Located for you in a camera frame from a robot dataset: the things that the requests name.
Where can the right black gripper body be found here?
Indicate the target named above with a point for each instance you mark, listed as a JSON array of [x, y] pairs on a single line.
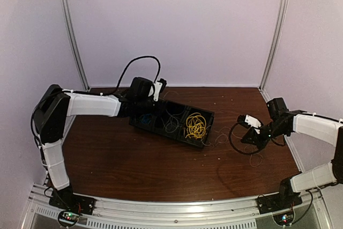
[[261, 142]]

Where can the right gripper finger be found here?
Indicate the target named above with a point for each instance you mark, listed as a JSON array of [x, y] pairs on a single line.
[[252, 140], [252, 133]]

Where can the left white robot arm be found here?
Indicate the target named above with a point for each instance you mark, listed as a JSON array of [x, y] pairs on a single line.
[[49, 117]]

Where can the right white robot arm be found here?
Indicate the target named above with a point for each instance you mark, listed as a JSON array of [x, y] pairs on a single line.
[[284, 123]]

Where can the black three-compartment bin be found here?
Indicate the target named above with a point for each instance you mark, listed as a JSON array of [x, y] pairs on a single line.
[[181, 123]]

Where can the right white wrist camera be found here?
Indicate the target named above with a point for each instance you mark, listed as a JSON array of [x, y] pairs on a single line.
[[250, 122]]

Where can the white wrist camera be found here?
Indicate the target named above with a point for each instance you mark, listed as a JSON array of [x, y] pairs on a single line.
[[158, 87], [250, 122]]

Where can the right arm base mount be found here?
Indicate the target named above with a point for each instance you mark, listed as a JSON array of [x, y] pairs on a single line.
[[278, 205]]

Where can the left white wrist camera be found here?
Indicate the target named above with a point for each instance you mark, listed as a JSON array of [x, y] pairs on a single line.
[[158, 87]]

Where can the aluminium front rail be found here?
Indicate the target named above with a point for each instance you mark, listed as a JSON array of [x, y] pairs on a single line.
[[235, 213]]

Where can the right aluminium frame post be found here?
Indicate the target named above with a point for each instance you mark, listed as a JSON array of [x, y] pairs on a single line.
[[283, 5]]

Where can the aluminium frame post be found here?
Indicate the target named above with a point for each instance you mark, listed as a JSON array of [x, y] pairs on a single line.
[[73, 44], [283, 5]]

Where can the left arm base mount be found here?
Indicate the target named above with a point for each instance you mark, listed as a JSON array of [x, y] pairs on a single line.
[[73, 212]]

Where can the left aluminium frame post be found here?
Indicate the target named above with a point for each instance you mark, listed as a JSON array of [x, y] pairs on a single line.
[[73, 44]]

